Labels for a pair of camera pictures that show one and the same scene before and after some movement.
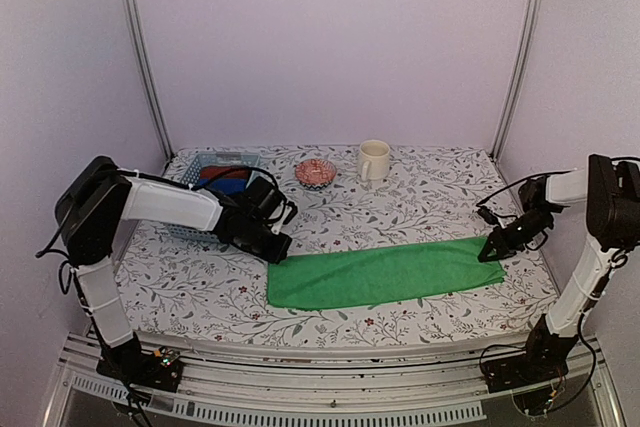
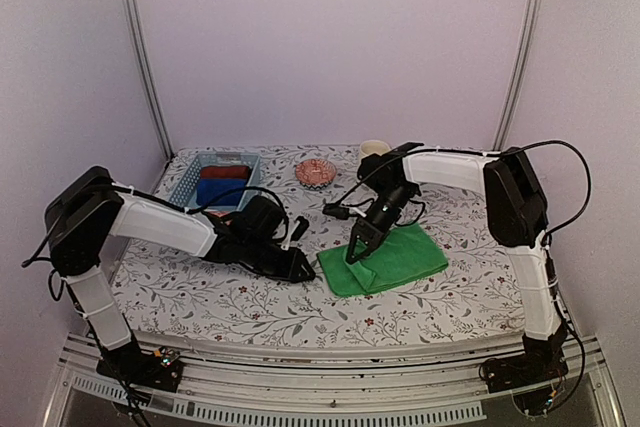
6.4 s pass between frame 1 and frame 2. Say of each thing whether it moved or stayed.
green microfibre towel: moved
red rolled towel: stayed
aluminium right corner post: stayed
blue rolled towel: stayed
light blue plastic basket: stayed
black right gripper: moved
